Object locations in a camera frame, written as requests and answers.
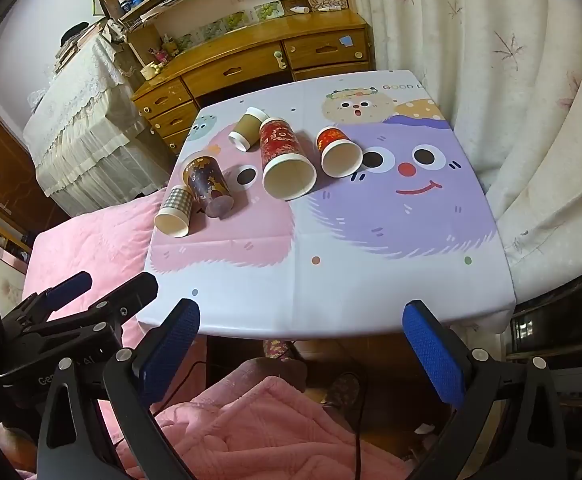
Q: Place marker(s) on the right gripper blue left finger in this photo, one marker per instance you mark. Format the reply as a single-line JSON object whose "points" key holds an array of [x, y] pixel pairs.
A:
{"points": [[134, 379]]}

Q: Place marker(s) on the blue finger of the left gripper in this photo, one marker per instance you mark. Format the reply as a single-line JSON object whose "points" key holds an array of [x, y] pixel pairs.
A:
{"points": [[56, 297], [125, 301]]}

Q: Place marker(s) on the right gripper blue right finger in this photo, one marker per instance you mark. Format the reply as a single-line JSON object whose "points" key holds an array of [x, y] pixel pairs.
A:
{"points": [[469, 385]]}

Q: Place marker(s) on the checkered paper cup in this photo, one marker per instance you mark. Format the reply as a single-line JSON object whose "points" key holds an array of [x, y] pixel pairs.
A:
{"points": [[173, 218]]}

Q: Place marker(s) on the brown sleeve paper cup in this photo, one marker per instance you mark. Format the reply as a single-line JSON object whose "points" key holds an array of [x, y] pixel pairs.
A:
{"points": [[245, 133]]}

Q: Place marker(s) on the tall red paper cup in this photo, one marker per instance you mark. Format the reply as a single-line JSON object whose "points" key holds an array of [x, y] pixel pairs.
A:
{"points": [[287, 171]]}

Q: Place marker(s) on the small red paper cup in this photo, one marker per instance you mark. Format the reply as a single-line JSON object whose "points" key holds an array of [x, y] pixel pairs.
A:
{"points": [[340, 157]]}

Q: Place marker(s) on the cartoon monster tablecloth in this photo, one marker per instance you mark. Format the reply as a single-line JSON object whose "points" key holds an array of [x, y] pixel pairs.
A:
{"points": [[345, 258]]}

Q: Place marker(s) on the wooden desk with drawers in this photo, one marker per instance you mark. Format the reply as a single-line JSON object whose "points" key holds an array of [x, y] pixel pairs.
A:
{"points": [[300, 46]]}

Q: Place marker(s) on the white floral curtain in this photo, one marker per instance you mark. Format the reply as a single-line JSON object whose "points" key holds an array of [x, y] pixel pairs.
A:
{"points": [[507, 75]]}

